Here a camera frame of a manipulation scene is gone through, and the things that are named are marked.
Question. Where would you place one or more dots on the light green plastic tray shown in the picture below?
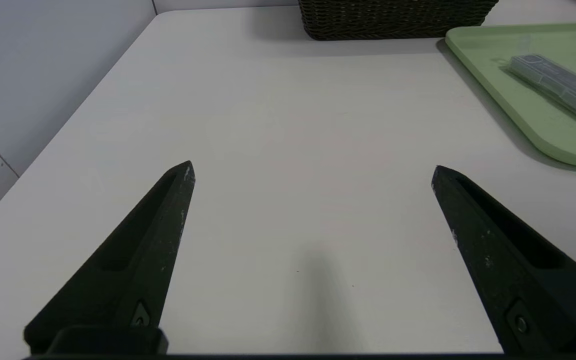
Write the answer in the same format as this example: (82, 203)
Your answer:
(508, 55)

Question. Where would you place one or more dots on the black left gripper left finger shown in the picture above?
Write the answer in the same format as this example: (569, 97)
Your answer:
(133, 260)

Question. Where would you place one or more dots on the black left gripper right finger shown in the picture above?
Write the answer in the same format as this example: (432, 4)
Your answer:
(513, 280)

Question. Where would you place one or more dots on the dark brown wicker basket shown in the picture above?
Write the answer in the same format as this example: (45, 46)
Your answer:
(393, 17)

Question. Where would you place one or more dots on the grey pencil lead case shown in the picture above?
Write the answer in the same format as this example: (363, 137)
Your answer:
(563, 87)

